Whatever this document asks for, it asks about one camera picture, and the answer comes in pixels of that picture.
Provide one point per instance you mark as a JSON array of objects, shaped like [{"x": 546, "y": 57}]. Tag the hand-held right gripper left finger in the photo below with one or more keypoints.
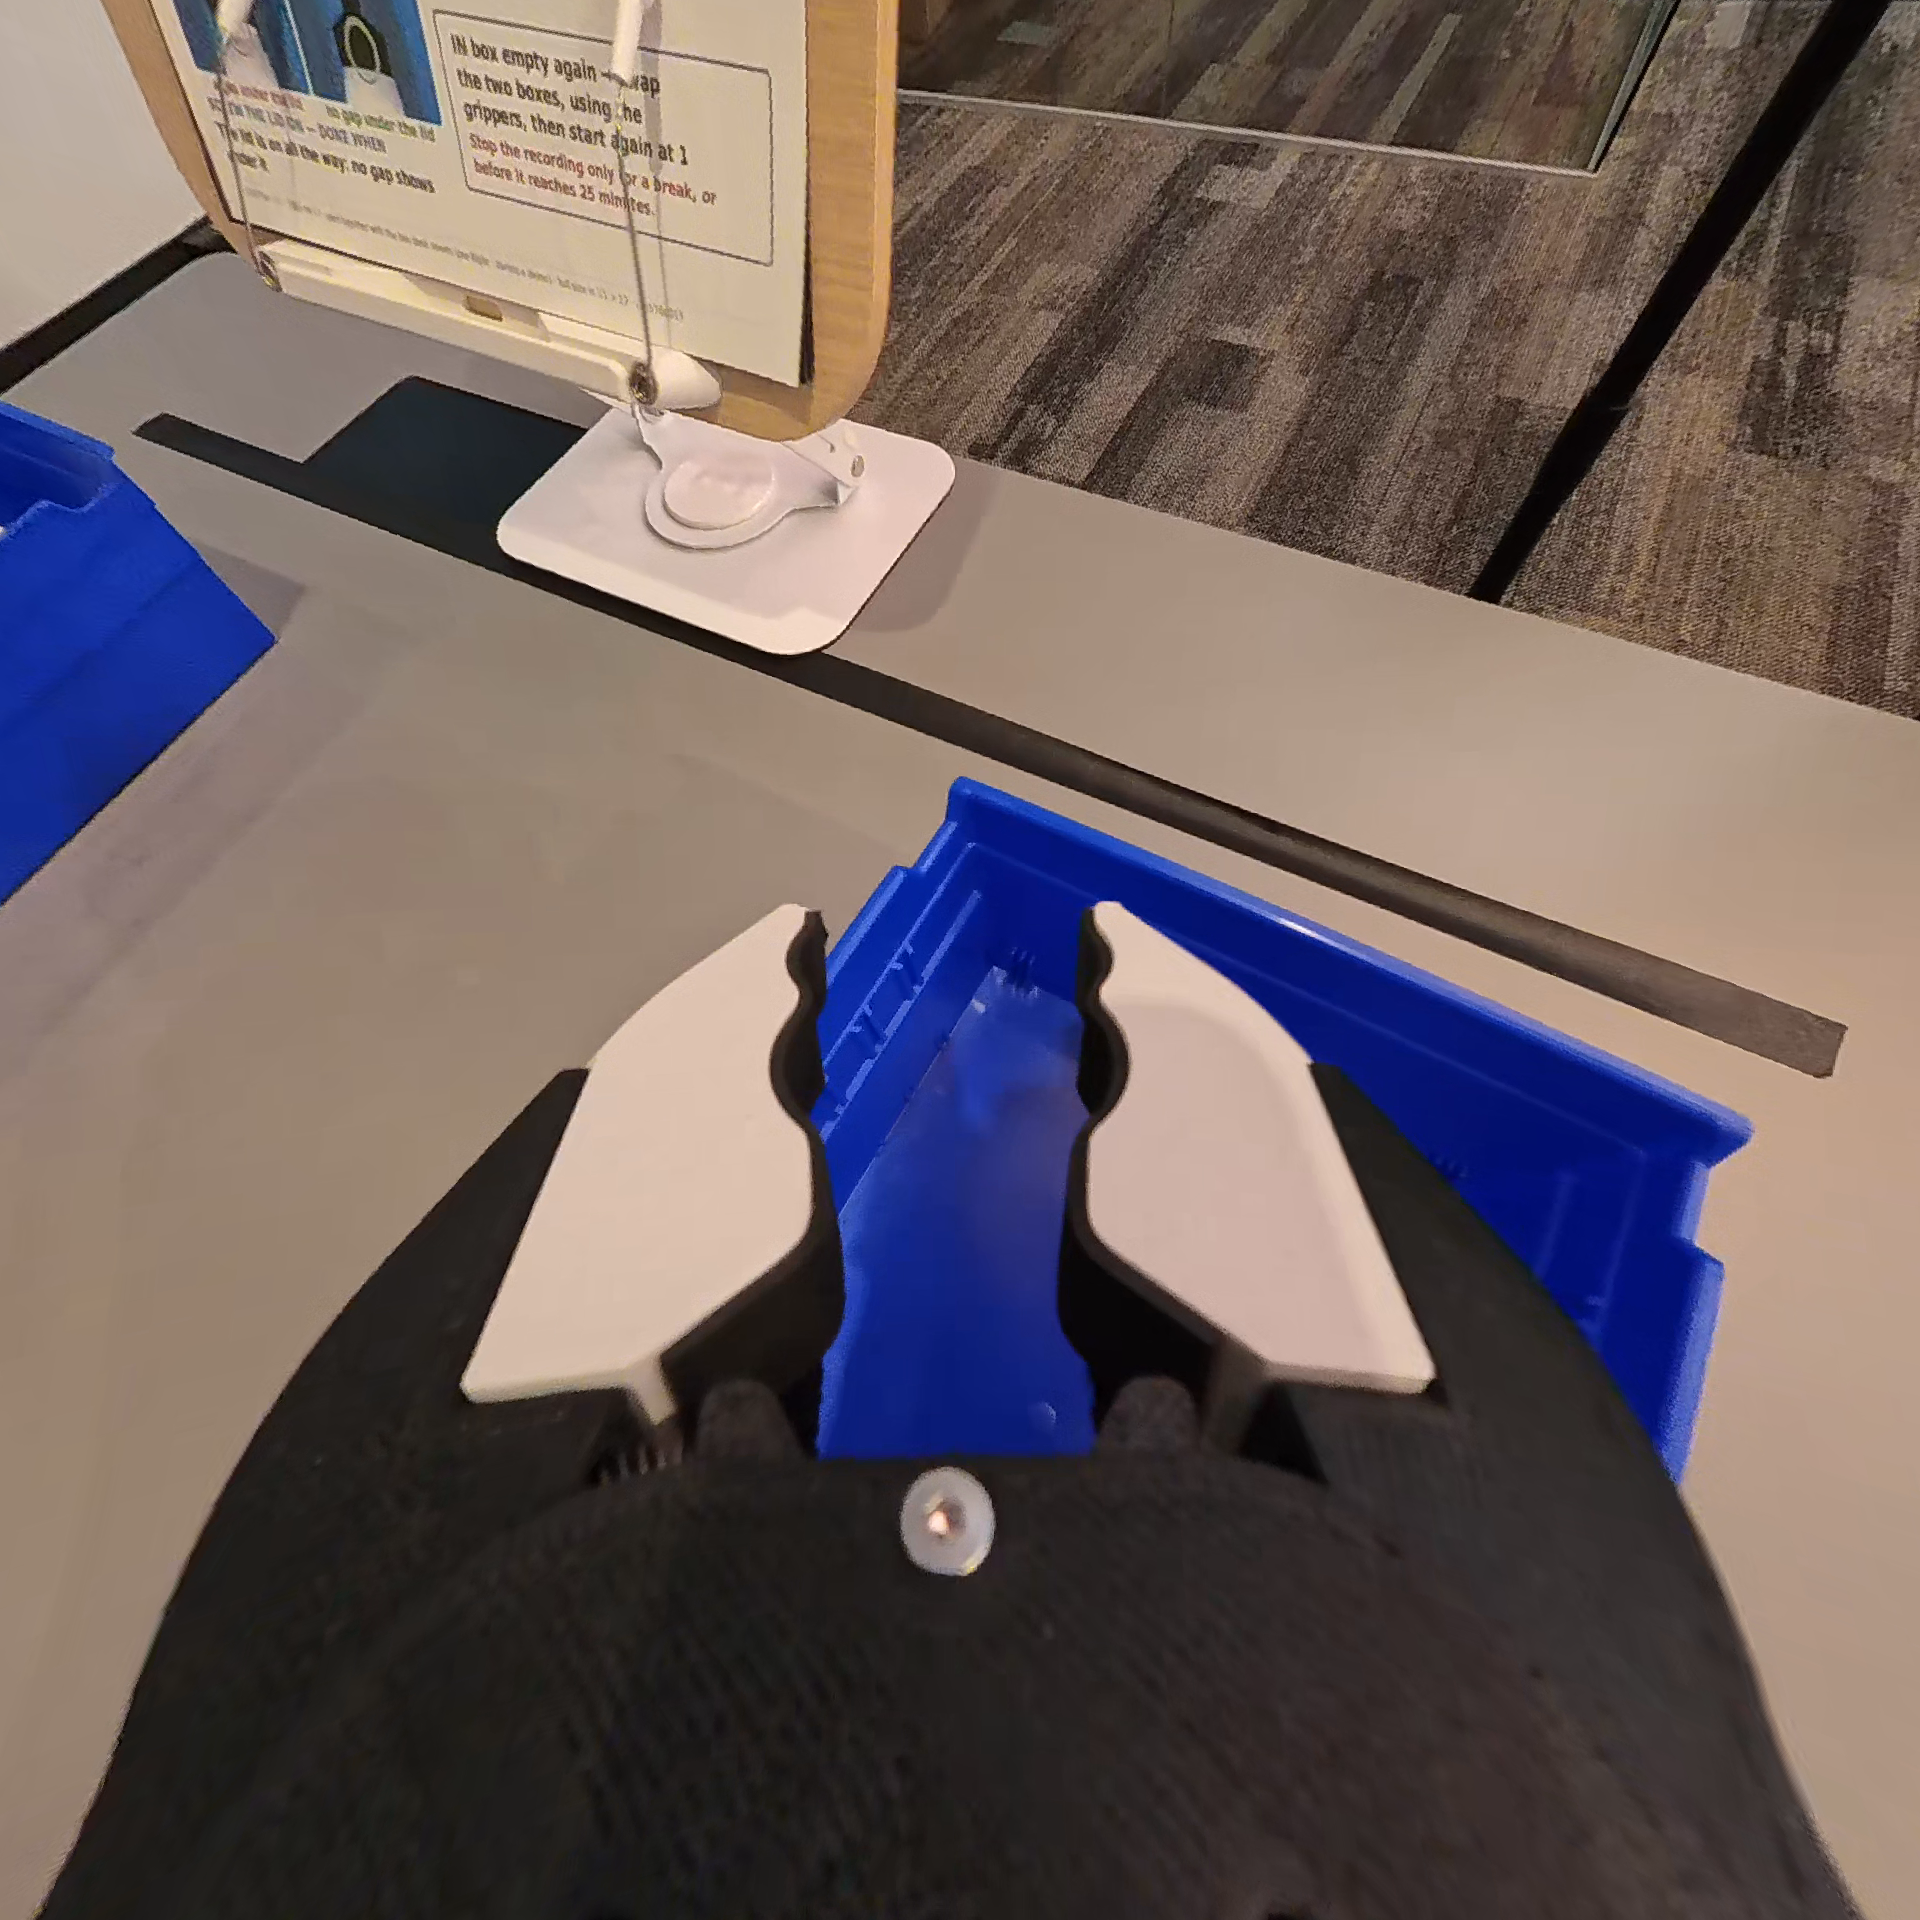
[{"x": 644, "y": 1200}]

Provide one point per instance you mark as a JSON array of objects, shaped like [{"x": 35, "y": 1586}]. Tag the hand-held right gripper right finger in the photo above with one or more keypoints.
[{"x": 1259, "y": 1200}]

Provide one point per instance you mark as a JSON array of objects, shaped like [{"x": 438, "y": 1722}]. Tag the blue plastic bin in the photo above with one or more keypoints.
[{"x": 1500, "y": 1095}]

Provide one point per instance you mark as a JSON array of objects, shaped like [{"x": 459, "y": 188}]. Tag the blue plastic object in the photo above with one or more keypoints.
[{"x": 105, "y": 645}]

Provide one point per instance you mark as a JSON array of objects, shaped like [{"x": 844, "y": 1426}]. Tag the black table frame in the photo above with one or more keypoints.
[{"x": 1655, "y": 346}]

